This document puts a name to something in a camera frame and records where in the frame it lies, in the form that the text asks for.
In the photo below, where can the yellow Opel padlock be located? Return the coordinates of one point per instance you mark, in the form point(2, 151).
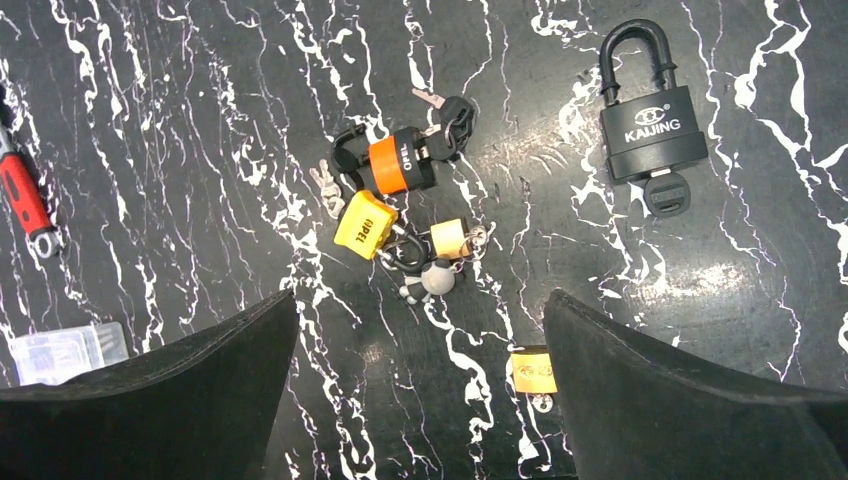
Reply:
point(366, 227)

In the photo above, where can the small silver keys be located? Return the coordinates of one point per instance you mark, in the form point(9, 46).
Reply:
point(330, 192)

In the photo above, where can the small brass padlock with figurine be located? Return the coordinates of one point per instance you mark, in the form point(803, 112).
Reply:
point(455, 239)

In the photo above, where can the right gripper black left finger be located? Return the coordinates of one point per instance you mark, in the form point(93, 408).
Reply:
point(202, 407)

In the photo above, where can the grey white figurine keychain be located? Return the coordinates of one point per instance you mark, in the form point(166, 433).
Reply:
point(437, 278)

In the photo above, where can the brass padlock with steel shackle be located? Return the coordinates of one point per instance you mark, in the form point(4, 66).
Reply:
point(532, 371)

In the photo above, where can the silver key of brass padlock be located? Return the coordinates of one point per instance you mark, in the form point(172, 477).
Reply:
point(542, 403)

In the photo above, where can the large black Kaijing padlock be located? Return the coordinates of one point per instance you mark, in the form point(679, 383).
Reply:
point(653, 132)

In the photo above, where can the red handled adjustable wrench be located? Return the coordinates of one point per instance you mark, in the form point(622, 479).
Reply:
point(23, 194)

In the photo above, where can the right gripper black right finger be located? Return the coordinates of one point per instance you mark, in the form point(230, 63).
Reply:
point(635, 407)

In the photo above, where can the orange black Opel padlock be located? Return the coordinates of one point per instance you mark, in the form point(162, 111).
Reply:
point(395, 164)

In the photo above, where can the clear plastic screw box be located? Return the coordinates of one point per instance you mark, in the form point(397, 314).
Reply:
point(56, 356)

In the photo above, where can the black-headed keys on ring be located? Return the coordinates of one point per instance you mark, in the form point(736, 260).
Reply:
point(448, 138)

